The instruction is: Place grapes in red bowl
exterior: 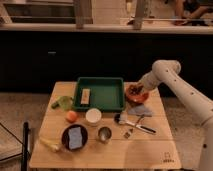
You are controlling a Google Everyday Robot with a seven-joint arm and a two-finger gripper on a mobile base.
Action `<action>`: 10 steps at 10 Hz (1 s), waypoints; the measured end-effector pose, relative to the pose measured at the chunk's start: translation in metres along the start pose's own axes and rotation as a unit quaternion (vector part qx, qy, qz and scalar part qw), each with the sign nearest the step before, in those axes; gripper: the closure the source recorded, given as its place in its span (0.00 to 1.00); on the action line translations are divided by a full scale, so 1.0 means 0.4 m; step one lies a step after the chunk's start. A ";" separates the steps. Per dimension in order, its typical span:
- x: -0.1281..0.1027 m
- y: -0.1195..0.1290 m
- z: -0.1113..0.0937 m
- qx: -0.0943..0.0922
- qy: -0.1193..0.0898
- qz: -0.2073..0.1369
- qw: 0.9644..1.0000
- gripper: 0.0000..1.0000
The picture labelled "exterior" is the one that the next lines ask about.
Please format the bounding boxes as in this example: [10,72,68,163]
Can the black plate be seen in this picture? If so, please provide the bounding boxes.
[61,124,88,151]

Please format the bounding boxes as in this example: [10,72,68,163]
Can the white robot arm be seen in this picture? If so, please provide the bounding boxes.
[131,60,213,171]

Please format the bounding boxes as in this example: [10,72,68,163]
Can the green plastic tray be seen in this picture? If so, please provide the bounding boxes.
[73,77,125,112]

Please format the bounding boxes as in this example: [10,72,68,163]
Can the red bowl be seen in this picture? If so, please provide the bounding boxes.
[125,85,149,104]

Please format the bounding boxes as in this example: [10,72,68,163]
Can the green toy vegetable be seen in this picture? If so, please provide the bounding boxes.
[51,96,73,111]

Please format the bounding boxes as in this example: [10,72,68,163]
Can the small wooden block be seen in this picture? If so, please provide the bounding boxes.
[81,89,90,105]

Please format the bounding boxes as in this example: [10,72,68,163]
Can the blue sponge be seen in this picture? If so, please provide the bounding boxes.
[68,127,82,149]

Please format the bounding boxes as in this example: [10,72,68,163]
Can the orange toy fruit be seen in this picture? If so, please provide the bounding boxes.
[66,110,78,123]

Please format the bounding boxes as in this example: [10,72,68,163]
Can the black chair frame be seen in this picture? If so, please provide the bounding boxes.
[0,122,31,171]

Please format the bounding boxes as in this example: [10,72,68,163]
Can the metal cup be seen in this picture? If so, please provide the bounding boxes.
[98,127,112,143]

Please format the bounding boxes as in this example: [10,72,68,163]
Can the black handled kitchen tool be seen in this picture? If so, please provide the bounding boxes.
[114,114,156,134]

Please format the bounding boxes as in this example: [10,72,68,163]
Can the blue cloth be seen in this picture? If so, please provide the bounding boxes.
[128,104,153,117]

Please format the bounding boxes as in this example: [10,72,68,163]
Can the white cup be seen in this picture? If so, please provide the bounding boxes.
[85,108,102,125]

